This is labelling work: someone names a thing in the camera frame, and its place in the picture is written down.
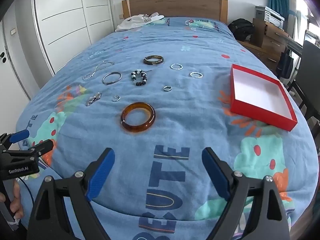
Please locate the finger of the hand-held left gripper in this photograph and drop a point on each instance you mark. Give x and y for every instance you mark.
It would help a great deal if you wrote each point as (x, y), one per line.
(20, 135)
(42, 147)

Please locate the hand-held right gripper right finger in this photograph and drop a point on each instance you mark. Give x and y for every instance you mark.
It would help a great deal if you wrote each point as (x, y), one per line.
(216, 172)

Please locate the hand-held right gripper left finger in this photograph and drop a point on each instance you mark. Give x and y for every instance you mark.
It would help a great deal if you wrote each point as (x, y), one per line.
(100, 177)

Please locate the red box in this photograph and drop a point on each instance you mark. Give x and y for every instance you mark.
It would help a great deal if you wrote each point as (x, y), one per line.
(250, 115)

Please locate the amber bangle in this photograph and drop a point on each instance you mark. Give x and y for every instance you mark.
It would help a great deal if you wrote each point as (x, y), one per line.
(151, 117)

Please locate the person's left hand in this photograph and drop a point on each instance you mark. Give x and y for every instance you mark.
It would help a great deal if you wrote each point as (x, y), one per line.
(17, 202)

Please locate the blue printed blanket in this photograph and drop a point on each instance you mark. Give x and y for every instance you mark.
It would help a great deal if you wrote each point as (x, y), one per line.
(190, 110)

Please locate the thin silver bangle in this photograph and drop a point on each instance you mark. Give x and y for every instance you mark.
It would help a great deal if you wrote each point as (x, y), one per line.
(110, 83)

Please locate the dark brown bangle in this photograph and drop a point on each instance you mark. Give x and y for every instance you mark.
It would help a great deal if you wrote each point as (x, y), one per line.
(153, 63)

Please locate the white wardrobe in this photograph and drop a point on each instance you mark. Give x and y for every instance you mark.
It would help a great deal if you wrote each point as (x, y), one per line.
(65, 17)

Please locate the dark hanging bag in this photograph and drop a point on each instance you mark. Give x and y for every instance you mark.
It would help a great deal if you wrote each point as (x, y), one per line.
(285, 65)

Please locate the wooden drawer cabinet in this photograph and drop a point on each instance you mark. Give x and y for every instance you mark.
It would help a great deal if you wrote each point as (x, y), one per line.
(272, 42)

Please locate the black chair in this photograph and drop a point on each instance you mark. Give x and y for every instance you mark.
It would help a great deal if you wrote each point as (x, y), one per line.
(308, 62)

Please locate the black backpack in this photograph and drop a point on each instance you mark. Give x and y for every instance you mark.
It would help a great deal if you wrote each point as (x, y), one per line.
(240, 28)

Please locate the grey desk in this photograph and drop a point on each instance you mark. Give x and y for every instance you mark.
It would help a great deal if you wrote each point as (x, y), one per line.
(295, 45)

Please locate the white garment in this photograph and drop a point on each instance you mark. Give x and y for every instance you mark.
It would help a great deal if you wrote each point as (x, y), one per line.
(135, 21)

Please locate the grey printer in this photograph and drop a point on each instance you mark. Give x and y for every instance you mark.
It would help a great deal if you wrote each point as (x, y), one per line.
(270, 15)

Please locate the wooden headboard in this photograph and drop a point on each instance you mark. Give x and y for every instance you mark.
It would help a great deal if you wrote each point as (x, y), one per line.
(175, 7)

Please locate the wall switch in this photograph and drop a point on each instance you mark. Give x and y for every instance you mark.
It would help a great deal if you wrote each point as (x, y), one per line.
(13, 31)

